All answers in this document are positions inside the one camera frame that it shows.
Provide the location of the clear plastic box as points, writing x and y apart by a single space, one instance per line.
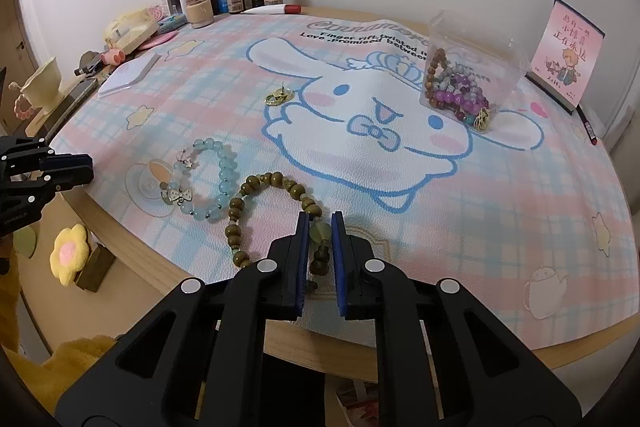
480 42

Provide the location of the white tray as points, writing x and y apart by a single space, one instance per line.
127 77

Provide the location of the white tube red cap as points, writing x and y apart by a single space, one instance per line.
270 9

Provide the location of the beige round cup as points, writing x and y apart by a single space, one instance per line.
197 14

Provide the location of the pink hair roller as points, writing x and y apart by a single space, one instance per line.
112 56

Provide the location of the yellow tissue pack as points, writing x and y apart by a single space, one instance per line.
132 29

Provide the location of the teal small pack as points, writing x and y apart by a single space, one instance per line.
172 23

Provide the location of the cream mug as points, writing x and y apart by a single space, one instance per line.
42 82

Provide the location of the pink blue plaid cartoon mat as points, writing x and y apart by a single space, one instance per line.
450 207

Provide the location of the pink hand mirror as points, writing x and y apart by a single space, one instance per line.
160 39

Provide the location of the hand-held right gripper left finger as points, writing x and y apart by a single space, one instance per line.
300 257

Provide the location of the olive green box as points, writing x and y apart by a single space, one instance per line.
97 267

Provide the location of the red pen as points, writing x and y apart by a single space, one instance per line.
589 127

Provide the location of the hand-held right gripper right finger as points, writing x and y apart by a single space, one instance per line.
340 257

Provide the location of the wooden door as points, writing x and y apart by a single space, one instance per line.
15 37

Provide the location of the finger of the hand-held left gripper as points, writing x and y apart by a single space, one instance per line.
30 194
72 167

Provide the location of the pink cartoon desk calendar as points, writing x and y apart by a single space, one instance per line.
565 52

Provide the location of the yellow flower plush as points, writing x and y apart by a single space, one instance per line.
67 252

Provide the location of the yellow fleece clothing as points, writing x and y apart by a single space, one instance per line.
20 322

